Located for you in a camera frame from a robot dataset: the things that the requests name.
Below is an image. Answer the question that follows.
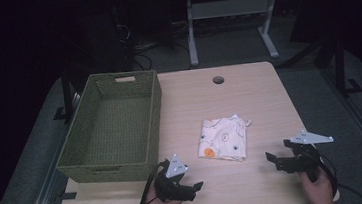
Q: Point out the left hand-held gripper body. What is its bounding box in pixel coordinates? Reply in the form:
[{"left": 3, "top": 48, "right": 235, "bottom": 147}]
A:
[{"left": 151, "top": 151, "right": 198, "bottom": 204}]

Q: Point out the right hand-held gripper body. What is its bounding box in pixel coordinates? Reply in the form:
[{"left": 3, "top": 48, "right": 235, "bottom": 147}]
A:
[{"left": 282, "top": 127, "right": 338, "bottom": 185}]

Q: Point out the white patterned cloth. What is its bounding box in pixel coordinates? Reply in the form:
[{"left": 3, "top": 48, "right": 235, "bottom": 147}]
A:
[{"left": 194, "top": 112, "right": 256, "bottom": 167}]

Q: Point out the green woven basket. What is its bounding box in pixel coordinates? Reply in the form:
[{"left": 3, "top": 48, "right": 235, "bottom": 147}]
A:
[{"left": 47, "top": 67, "right": 171, "bottom": 190}]

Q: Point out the person's right hand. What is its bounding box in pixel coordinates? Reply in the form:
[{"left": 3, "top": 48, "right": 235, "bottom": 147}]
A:
[{"left": 298, "top": 167, "right": 335, "bottom": 204}]

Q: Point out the black metal stand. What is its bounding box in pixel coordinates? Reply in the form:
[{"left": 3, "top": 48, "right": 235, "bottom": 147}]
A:
[
  {"left": 329, "top": 33, "right": 362, "bottom": 99},
  {"left": 48, "top": 63, "right": 79, "bottom": 124}
]

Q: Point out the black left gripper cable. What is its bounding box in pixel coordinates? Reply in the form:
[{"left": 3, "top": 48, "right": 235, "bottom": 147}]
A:
[{"left": 129, "top": 159, "right": 174, "bottom": 204}]

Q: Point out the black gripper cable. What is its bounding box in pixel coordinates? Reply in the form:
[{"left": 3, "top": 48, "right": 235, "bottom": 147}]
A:
[
  {"left": 129, "top": 159, "right": 174, "bottom": 204},
  {"left": 316, "top": 149, "right": 362, "bottom": 204}
]

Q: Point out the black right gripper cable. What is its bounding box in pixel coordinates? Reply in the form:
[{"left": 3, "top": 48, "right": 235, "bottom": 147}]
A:
[{"left": 316, "top": 149, "right": 362, "bottom": 204}]

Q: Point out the bundle of floor cables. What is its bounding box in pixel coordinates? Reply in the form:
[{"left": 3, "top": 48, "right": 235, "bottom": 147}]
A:
[{"left": 111, "top": 0, "right": 194, "bottom": 74}]

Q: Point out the grey metal table frame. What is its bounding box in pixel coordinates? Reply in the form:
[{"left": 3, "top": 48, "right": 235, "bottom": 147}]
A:
[{"left": 183, "top": 0, "right": 286, "bottom": 68}]

